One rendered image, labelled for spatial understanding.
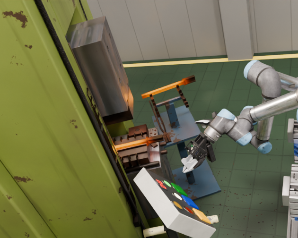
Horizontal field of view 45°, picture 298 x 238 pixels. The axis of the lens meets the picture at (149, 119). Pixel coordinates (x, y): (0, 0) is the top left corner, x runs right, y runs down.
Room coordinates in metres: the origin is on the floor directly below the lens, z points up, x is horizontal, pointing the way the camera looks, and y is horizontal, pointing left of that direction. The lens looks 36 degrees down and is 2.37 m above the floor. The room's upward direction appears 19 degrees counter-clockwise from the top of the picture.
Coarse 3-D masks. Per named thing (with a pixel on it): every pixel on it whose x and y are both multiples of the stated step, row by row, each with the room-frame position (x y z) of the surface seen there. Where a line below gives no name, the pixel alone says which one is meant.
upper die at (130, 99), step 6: (132, 102) 1.68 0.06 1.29; (132, 108) 1.63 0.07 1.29; (114, 114) 1.56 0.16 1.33; (120, 114) 1.56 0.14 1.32; (126, 114) 1.55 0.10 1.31; (132, 114) 1.57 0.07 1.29; (108, 120) 1.57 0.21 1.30; (114, 120) 1.57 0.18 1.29; (120, 120) 1.56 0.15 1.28; (126, 120) 1.56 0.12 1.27
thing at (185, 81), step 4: (188, 76) 2.28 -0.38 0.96; (192, 76) 2.27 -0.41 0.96; (184, 80) 2.26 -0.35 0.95; (188, 80) 2.27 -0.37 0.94; (192, 80) 2.27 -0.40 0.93; (172, 84) 2.27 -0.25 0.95; (176, 84) 2.26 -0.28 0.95; (180, 84) 2.26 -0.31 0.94; (184, 84) 2.25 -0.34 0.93; (160, 88) 2.27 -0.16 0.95; (164, 88) 2.25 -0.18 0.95; (168, 88) 2.25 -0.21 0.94; (148, 92) 2.28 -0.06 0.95; (152, 92) 2.26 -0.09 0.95; (156, 92) 2.25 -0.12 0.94; (160, 92) 2.25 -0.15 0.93; (144, 96) 2.25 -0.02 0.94; (148, 96) 2.25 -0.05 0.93
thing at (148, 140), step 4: (152, 136) 1.68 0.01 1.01; (156, 136) 1.67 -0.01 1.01; (160, 136) 1.65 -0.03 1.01; (140, 140) 1.68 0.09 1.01; (144, 140) 1.67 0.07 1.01; (148, 140) 1.66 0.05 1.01; (152, 140) 1.66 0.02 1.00; (156, 140) 1.66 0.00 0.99; (160, 140) 1.65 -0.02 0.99; (120, 144) 1.71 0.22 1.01; (124, 144) 1.70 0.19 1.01; (128, 144) 1.68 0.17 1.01; (132, 144) 1.67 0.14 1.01; (136, 144) 1.67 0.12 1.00; (148, 144) 1.65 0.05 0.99; (116, 148) 1.69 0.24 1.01; (120, 148) 1.68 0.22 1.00
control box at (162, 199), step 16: (144, 176) 1.20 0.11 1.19; (160, 176) 1.26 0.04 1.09; (144, 192) 1.12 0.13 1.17; (160, 192) 1.06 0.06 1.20; (176, 192) 1.16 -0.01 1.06; (160, 208) 1.00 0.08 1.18; (176, 208) 0.96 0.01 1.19; (192, 208) 1.06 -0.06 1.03; (176, 224) 0.91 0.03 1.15; (192, 224) 0.93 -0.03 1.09; (208, 224) 0.97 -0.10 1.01
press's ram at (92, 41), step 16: (80, 32) 1.68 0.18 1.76; (96, 32) 1.61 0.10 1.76; (80, 48) 1.52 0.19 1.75; (96, 48) 1.51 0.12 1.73; (112, 48) 1.67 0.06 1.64; (80, 64) 1.52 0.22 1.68; (96, 64) 1.51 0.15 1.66; (112, 64) 1.54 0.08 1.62; (96, 80) 1.51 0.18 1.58; (112, 80) 1.50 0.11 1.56; (96, 96) 1.52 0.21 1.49; (112, 96) 1.51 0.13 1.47; (112, 112) 1.51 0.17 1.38
